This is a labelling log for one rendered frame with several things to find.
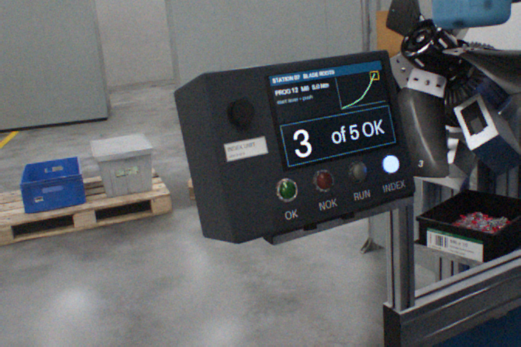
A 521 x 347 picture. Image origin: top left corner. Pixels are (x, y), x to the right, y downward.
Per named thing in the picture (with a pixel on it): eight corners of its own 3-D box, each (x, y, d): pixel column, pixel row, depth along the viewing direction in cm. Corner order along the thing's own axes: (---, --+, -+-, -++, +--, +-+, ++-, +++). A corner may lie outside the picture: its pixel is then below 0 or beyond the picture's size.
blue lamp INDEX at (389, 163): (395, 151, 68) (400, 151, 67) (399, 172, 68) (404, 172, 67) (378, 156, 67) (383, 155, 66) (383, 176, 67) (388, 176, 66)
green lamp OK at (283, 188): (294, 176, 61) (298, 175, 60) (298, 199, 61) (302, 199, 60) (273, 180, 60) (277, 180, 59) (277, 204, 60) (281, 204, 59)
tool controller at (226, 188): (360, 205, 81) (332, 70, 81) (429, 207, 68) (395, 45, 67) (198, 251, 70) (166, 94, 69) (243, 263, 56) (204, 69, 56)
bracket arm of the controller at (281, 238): (400, 198, 81) (400, 180, 80) (414, 204, 78) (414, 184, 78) (261, 238, 71) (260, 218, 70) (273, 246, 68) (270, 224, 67)
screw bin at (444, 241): (465, 216, 127) (465, 188, 125) (540, 232, 115) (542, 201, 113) (415, 247, 113) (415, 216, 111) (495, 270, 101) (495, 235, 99)
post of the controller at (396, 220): (401, 297, 85) (399, 179, 80) (415, 306, 82) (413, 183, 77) (387, 304, 84) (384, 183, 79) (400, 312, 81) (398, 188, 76)
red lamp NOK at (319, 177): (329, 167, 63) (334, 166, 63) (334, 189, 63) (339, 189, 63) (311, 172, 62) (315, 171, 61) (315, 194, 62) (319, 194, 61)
